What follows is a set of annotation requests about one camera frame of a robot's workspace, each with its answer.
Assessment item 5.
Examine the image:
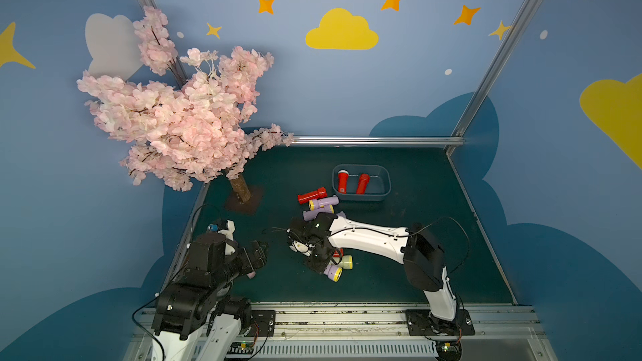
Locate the red flashlight white head top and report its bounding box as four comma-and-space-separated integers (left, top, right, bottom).
337, 170, 349, 194

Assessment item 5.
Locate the large red flashlight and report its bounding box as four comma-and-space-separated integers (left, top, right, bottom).
355, 173, 370, 195

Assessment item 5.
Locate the clear blue storage box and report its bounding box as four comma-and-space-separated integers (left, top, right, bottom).
332, 164, 392, 202

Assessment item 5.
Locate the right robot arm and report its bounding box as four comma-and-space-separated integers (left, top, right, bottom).
287, 213, 461, 323

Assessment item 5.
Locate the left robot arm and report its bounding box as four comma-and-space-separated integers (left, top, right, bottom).
151, 230, 269, 360

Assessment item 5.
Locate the purple flashlight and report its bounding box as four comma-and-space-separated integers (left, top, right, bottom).
303, 205, 334, 222
308, 196, 339, 211
324, 264, 344, 282

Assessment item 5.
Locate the red flashlight upper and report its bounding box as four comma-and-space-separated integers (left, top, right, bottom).
297, 187, 328, 205

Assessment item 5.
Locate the purple flashlight bottom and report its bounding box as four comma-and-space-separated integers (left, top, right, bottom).
324, 264, 344, 282

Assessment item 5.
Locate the cream yellow flashlight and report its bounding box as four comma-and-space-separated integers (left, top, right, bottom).
333, 255, 354, 270

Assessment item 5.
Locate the pink cherry blossom tree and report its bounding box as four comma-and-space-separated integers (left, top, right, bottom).
77, 7, 294, 192

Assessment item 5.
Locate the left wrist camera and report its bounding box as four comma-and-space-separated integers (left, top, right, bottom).
207, 219, 236, 241

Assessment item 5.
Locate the tree base plate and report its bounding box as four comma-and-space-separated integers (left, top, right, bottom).
222, 184, 266, 217

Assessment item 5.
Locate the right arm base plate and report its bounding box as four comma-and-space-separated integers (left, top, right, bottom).
405, 309, 476, 337

